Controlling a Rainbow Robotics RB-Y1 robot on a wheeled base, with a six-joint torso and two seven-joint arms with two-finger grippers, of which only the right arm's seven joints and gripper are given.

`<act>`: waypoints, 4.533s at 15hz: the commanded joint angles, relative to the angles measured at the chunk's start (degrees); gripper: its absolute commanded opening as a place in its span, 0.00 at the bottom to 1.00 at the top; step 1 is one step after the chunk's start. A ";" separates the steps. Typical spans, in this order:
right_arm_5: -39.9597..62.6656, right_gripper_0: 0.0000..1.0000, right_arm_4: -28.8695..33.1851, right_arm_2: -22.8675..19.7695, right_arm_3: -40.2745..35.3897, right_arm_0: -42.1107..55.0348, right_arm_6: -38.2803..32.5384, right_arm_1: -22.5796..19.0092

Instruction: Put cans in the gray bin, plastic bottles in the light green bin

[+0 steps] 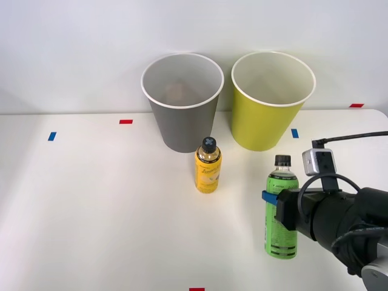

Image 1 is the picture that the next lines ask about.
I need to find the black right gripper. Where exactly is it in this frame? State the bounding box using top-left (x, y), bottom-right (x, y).
top-left (261, 188), bottom-right (357, 243)

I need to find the green label plastic bottle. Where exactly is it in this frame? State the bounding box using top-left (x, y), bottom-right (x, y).
top-left (264, 154), bottom-right (299, 259)

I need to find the yellow label plastic bottle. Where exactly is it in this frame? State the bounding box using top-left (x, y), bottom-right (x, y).
top-left (194, 136), bottom-right (223, 195)

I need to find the yellow-green plastic waste bin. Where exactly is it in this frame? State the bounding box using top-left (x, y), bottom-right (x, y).
top-left (231, 50), bottom-right (317, 152)

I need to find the grey plastic waste bin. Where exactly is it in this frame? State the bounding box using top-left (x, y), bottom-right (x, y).
top-left (140, 53), bottom-right (225, 154)

